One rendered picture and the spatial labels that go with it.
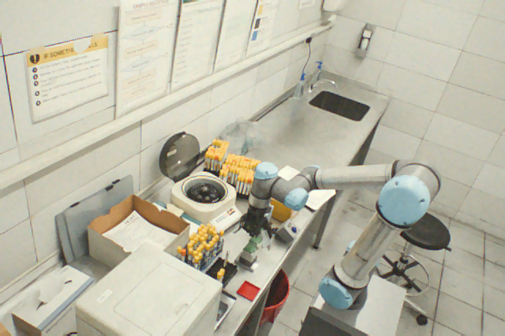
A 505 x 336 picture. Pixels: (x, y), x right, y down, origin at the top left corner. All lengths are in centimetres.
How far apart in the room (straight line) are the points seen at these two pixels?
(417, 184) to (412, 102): 263
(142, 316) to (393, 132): 307
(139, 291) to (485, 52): 304
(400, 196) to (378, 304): 65
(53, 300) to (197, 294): 53
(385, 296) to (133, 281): 95
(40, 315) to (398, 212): 107
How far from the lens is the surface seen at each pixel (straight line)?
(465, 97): 366
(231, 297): 149
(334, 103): 346
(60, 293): 150
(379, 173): 128
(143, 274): 119
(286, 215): 185
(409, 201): 109
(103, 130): 147
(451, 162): 386
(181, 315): 111
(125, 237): 164
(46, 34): 125
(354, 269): 130
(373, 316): 161
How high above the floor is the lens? 207
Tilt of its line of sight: 33 degrees down
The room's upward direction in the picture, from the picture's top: 11 degrees clockwise
